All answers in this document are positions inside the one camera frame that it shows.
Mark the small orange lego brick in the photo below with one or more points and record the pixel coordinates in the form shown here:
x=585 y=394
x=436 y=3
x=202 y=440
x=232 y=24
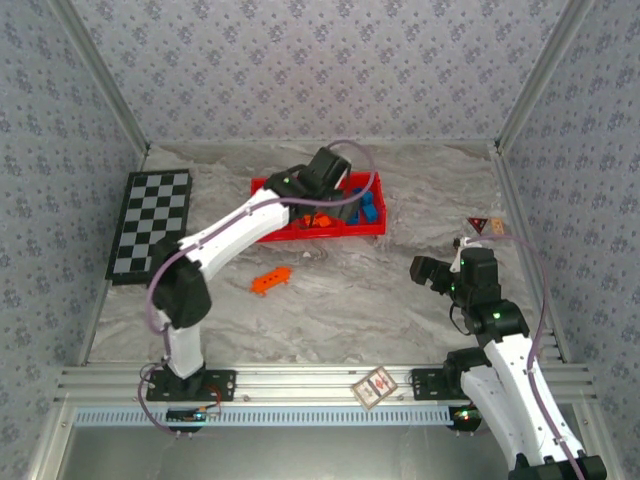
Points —
x=325 y=222

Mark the red-orange lego brick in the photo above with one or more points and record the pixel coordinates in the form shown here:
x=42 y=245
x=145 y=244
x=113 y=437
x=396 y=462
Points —
x=305 y=221

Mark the red three-compartment tray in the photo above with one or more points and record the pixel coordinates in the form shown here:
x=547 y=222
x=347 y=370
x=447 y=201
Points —
x=300 y=236

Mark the orange holed lego plate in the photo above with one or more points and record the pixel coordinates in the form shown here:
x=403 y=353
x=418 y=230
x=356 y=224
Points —
x=271 y=280

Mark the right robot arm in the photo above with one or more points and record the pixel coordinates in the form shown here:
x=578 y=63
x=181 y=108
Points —
x=515 y=390

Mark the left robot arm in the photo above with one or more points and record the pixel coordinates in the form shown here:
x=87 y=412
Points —
x=235 y=235

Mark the small wooden tag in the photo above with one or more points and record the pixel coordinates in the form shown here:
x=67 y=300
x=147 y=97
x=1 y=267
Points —
x=497 y=227

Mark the red triangle marker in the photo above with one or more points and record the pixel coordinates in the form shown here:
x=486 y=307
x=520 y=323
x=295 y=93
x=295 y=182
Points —
x=478 y=223

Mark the right circuit board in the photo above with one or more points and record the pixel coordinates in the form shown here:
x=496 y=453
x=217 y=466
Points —
x=462 y=415

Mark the circuit board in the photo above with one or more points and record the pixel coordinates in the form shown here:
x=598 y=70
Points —
x=192 y=415
x=462 y=415

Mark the black grey checkerboard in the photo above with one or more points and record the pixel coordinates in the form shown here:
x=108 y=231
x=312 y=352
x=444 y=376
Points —
x=150 y=225

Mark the left circuit board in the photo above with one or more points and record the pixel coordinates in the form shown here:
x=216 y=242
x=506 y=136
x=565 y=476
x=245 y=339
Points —
x=192 y=415

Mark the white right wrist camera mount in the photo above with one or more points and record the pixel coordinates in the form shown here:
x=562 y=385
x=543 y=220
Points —
x=459 y=255

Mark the aluminium side rail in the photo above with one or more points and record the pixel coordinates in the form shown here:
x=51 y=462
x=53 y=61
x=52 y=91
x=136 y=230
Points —
x=524 y=225

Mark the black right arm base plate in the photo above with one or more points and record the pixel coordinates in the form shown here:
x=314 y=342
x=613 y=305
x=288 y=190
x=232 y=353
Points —
x=425 y=385

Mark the small card on rail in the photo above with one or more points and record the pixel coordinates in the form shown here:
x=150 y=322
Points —
x=375 y=388

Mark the aluminium front rail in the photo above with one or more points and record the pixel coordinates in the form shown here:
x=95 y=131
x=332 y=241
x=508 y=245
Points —
x=310 y=382

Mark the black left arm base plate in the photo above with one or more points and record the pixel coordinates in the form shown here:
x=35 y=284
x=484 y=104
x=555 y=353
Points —
x=225 y=385

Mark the aluminium frame post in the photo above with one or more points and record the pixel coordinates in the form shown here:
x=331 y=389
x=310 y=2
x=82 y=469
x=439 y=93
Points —
x=104 y=75
x=541 y=75

